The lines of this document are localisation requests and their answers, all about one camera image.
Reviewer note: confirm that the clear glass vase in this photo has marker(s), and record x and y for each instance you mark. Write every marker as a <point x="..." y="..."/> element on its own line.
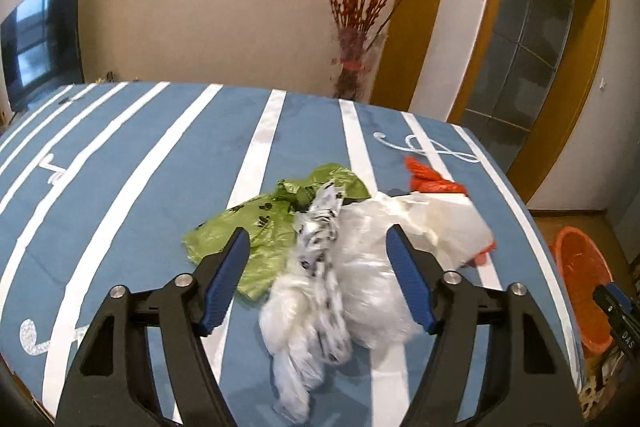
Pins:
<point x="355" y="67"/>

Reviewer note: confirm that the clear plastic bag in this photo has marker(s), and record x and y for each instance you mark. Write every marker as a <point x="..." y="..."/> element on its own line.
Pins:
<point x="370" y="297"/>

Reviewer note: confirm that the wooden wall trim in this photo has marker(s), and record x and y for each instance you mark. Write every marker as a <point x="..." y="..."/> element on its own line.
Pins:
<point x="415" y="7"/>

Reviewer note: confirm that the light green plastic bag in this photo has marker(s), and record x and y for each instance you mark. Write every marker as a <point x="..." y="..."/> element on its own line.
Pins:
<point x="260" y="227"/>

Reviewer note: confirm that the frosted glass door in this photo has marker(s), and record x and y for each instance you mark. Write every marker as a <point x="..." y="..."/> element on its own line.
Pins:
<point x="525" y="32"/>

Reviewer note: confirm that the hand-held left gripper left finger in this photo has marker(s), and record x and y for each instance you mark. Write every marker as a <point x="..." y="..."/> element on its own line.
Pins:
<point x="225" y="282"/>

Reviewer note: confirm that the black flat television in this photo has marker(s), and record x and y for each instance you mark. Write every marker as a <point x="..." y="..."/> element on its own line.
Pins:
<point x="40" y="37"/>

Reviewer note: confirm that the black white patterned plastic bag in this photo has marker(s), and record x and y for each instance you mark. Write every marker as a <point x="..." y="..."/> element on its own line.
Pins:
<point x="320" y="227"/>

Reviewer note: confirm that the orange plastic waste basket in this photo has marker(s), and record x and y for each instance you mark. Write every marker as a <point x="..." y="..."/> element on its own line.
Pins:
<point x="585" y="287"/>

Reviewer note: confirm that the large orange plastic bag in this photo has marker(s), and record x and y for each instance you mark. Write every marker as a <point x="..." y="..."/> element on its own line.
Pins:
<point x="430" y="182"/>

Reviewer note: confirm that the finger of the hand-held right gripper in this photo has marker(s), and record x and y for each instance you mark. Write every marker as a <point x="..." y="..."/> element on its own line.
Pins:
<point x="612" y="299"/>

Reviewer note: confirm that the blue white striped tablecloth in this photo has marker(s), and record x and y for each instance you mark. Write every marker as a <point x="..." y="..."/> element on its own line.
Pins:
<point x="150" y="207"/>

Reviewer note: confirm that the wooden door frame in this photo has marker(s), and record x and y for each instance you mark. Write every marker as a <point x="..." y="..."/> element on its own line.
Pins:
<point x="575" y="82"/>

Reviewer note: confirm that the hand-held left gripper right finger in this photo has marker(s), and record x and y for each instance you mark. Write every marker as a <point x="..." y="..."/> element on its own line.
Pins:
<point x="412" y="277"/>

